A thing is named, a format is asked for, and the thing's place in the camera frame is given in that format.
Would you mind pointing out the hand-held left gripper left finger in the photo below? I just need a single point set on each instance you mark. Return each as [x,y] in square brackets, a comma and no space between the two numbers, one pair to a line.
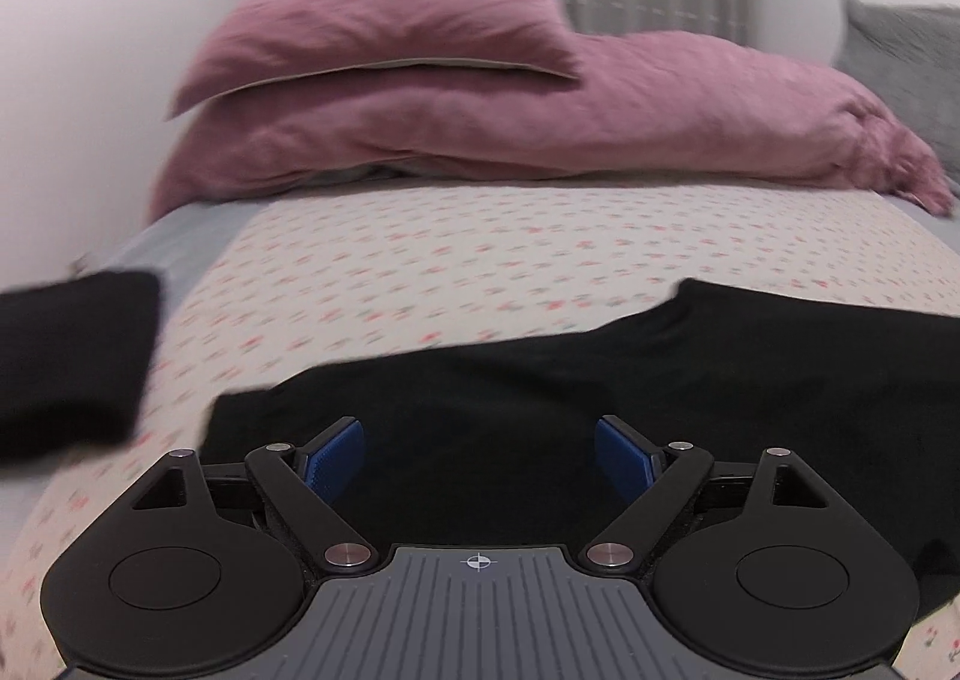
[335,459]

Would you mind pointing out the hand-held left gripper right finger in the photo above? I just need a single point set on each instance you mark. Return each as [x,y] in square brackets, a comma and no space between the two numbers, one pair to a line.
[626,459]

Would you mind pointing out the black pants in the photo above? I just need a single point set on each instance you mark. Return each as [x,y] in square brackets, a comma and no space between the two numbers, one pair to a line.
[600,395]

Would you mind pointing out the cherry print bed sheet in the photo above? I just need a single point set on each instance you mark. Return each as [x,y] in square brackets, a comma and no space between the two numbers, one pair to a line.
[420,260]

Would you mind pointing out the folded black garment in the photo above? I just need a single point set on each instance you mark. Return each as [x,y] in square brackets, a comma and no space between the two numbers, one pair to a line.
[67,365]

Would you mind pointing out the pink duvet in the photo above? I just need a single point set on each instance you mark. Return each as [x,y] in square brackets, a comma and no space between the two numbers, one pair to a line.
[540,125]

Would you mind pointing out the pink pillow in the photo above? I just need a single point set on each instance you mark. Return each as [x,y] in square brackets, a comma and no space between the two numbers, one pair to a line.
[375,28]

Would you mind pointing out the grey pillow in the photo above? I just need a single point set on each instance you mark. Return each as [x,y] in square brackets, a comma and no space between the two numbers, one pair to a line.
[900,65]

